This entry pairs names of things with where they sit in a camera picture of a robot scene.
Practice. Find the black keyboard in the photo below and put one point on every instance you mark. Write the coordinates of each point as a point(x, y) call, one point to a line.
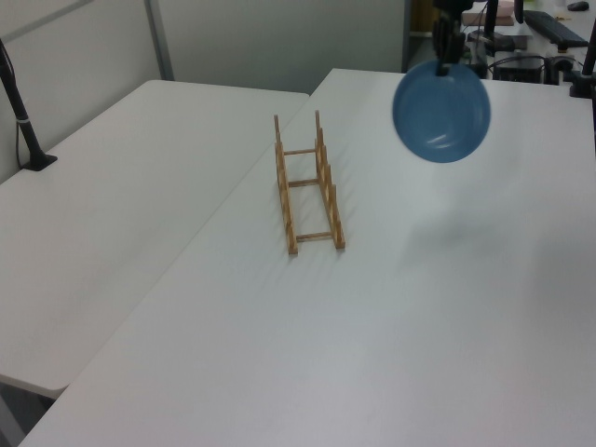
point(554, 28)

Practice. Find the black pole with clamp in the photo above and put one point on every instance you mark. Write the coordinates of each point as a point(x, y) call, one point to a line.
point(584, 79)

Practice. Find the pink box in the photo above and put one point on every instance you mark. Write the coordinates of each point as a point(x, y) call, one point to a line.
point(503, 16)

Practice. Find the blue round plate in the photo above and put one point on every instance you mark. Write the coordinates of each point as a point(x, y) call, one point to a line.
point(442, 116)

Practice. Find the black computer mouse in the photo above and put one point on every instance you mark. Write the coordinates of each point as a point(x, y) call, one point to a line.
point(578, 5)

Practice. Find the black Franka gripper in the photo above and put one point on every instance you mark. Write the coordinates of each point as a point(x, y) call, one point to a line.
point(448, 37)

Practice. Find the black electronics box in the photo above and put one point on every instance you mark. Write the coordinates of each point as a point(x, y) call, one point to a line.
point(519, 70)

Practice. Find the black monitor stand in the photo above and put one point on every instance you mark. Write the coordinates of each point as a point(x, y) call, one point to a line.
point(491, 28)

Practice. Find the grey partition frame post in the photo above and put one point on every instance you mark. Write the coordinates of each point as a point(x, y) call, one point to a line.
point(159, 39)

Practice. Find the wooden plate rack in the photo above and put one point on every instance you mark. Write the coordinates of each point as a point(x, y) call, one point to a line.
point(321, 186)

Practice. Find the black camera pole with base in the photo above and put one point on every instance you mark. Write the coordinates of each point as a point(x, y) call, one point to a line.
point(23, 125)

